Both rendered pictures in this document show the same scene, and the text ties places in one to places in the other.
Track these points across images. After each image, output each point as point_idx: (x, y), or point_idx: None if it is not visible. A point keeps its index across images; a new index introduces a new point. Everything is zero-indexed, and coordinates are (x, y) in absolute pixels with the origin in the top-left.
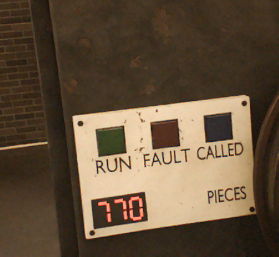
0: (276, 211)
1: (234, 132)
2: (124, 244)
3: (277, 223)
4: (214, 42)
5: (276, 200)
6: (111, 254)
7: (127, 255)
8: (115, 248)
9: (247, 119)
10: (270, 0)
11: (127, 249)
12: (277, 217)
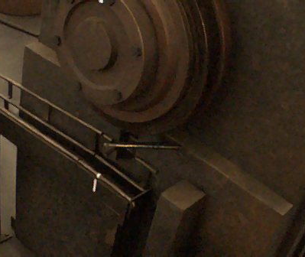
0: (56, 7)
1: None
2: (55, 1)
3: (56, 12)
4: None
5: (57, 1)
6: (50, 3)
7: (55, 7)
8: (52, 1)
9: None
10: None
11: (56, 4)
12: (56, 10)
